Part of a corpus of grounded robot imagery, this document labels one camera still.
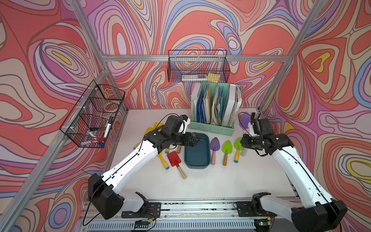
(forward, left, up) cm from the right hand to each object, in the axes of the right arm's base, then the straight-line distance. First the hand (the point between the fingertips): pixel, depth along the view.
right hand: (244, 145), depth 77 cm
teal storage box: (+2, +24, -16) cm, 29 cm away
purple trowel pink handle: (+11, +12, -18) cm, 24 cm away
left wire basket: (+9, +81, +13) cm, 83 cm away
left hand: (+1, +27, +6) cm, 27 cm away
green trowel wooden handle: (+9, +4, -19) cm, 22 cm away
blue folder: (+29, +21, -7) cm, 36 cm away
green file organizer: (+28, +12, +3) cm, 31 cm away
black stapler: (+37, -23, -17) cm, 47 cm away
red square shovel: (+1, +40, -18) cm, 43 cm away
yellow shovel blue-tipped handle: (-4, +44, -16) cm, 47 cm away
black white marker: (+5, +69, +14) cm, 71 cm away
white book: (+28, +2, +4) cm, 28 cm away
